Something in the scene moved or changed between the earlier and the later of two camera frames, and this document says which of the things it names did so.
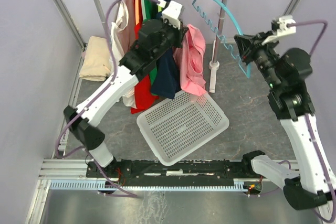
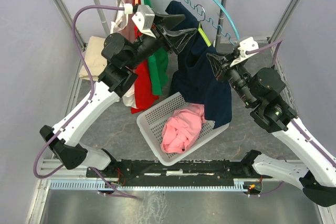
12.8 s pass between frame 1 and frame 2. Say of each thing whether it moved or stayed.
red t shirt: stayed
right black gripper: moved
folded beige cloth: stayed
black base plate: stayed
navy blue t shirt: moved
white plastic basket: stayed
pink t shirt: moved
